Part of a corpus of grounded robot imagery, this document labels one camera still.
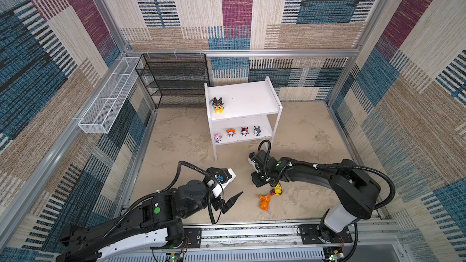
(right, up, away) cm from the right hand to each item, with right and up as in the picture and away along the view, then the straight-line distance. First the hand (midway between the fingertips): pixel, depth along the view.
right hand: (256, 181), depth 88 cm
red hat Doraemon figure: (-6, +24, -4) cm, 25 cm away
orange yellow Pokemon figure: (+3, -6, -7) cm, 10 cm away
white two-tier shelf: (-7, +32, -10) cm, 35 cm away
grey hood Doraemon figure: (0, +24, -4) cm, 25 cm away
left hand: (-11, +8, -24) cm, 27 cm away
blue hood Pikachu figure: (+9, -2, -6) cm, 11 cm away
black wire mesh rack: (-45, +53, +21) cm, 73 cm away
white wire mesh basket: (-77, +37, +8) cm, 86 cm away
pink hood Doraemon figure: (-18, +21, -6) cm, 28 cm away
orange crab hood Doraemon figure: (-12, +24, -4) cm, 27 cm away
